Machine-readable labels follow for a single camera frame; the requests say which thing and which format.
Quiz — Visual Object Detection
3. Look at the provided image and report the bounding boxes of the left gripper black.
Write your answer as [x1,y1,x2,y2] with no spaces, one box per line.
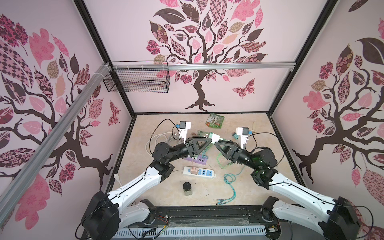
[166,136,212,163]

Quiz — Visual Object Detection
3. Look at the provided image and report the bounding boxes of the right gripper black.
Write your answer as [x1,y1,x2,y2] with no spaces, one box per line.
[216,140,259,172]

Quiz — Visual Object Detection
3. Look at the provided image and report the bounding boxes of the small green charger plug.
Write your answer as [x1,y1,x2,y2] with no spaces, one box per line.
[209,133,220,144]

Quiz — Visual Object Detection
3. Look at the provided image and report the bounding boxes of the pink charger plug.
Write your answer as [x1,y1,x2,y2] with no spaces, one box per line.
[190,167,199,175]

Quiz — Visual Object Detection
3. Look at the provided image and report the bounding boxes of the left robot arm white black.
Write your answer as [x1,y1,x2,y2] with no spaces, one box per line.
[80,137,212,240]

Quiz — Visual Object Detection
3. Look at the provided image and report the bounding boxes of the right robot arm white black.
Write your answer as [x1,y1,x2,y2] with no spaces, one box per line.
[215,141,361,240]

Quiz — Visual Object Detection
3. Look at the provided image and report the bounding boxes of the purple power strip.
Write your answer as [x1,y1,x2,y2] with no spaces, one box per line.
[185,155,208,166]

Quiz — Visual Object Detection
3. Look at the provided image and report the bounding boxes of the white blue power strip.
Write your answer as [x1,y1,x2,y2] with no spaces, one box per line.
[183,167,216,179]

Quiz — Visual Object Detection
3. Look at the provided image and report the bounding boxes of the green snack packet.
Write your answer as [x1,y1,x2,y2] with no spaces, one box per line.
[206,113,225,129]

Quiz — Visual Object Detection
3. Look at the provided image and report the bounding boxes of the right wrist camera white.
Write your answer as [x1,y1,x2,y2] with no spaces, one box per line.
[236,127,250,149]

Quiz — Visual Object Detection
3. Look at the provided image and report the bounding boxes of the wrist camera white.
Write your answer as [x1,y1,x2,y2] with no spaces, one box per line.
[236,127,250,149]
[179,121,192,143]

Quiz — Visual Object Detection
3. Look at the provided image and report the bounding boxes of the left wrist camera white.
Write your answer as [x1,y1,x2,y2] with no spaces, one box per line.
[179,121,192,143]

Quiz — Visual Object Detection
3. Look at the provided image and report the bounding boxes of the white coiled power cord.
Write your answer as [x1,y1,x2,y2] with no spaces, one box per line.
[144,131,181,157]

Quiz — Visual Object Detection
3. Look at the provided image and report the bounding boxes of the tangled green pink cables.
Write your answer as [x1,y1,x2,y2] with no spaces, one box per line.
[196,129,250,206]

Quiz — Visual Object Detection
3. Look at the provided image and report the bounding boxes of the aluminium rail bar back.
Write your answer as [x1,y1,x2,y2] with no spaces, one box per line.
[113,62,296,71]

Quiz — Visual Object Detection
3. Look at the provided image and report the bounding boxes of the aluminium rail bar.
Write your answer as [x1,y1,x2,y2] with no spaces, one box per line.
[0,63,111,224]
[113,62,296,71]

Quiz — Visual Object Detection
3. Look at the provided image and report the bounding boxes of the black wire mesh basket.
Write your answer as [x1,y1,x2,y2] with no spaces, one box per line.
[103,60,171,93]

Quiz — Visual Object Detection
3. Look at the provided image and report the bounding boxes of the white slotted cable duct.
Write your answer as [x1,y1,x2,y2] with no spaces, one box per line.
[113,226,266,240]

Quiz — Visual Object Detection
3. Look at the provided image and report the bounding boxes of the aluminium rail bar left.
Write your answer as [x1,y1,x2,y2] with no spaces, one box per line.
[0,63,111,224]

